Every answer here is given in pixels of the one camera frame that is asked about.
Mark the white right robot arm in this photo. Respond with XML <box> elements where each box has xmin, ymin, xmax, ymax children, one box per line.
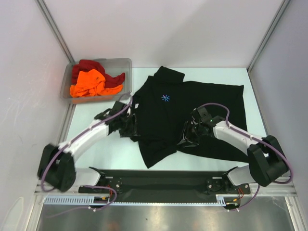
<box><xmin>178</xmin><ymin>116</ymin><xmax>294</xmax><ymax>193</ymax></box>

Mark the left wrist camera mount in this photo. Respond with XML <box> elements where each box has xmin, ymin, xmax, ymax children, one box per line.
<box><xmin>94</xmin><ymin>101</ymin><xmax>130</xmax><ymax>124</ymax></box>

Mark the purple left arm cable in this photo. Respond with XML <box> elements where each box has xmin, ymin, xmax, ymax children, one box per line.
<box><xmin>39</xmin><ymin>93</ymin><xmax>133</xmax><ymax>218</ymax></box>

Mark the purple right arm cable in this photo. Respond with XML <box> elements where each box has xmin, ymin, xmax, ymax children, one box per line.
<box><xmin>196</xmin><ymin>102</ymin><xmax>295</xmax><ymax>212</ymax></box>

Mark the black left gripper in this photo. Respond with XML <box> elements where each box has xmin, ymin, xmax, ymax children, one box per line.
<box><xmin>118</xmin><ymin>114</ymin><xmax>140</xmax><ymax>138</ymax></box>

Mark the orange t-shirt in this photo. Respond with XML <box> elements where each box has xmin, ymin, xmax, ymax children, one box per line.
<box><xmin>70</xmin><ymin>69</ymin><xmax>124</xmax><ymax>98</ymax></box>

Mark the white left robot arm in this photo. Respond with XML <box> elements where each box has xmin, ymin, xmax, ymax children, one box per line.
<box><xmin>38</xmin><ymin>113</ymin><xmax>137</xmax><ymax>193</ymax></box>

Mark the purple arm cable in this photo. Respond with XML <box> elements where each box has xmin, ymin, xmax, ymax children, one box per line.
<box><xmin>196</xmin><ymin>102</ymin><xmax>295</xmax><ymax>212</ymax></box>
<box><xmin>39</xmin><ymin>93</ymin><xmax>133</xmax><ymax>218</ymax></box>

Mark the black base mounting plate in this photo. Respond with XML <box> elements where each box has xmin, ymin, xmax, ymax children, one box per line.
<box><xmin>78</xmin><ymin>169</ymin><xmax>251</xmax><ymax>204</ymax></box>

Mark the white slotted cable duct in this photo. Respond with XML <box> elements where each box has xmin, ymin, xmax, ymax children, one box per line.
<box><xmin>44</xmin><ymin>195</ymin><xmax>239</xmax><ymax>206</ymax></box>

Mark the dark red t-shirt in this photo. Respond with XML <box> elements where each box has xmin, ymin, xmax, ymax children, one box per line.
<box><xmin>71</xmin><ymin>59</ymin><xmax>126</xmax><ymax>89</ymax></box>

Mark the black t-shirt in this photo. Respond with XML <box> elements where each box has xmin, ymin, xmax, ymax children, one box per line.
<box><xmin>129</xmin><ymin>65</ymin><xmax>256</xmax><ymax>169</ymax></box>

